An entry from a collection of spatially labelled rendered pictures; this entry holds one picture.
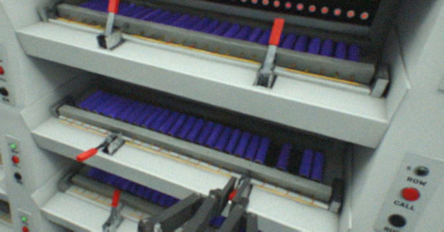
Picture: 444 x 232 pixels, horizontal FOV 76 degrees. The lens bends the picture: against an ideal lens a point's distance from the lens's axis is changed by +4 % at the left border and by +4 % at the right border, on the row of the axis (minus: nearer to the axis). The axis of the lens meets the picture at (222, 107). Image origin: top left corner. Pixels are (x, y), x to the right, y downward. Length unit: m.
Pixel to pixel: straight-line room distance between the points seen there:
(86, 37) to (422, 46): 0.49
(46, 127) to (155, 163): 0.26
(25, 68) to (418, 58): 0.62
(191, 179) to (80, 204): 0.34
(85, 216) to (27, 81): 0.32
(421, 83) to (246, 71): 0.21
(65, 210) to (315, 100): 0.61
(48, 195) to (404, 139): 0.72
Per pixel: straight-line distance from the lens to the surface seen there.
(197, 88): 0.42
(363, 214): 0.45
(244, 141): 0.54
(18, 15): 0.63
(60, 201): 0.79
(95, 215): 0.74
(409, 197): 0.43
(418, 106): 0.39
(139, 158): 0.55
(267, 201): 0.49
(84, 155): 0.53
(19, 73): 0.65
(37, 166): 0.74
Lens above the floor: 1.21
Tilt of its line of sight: 22 degrees down
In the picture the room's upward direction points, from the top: 9 degrees clockwise
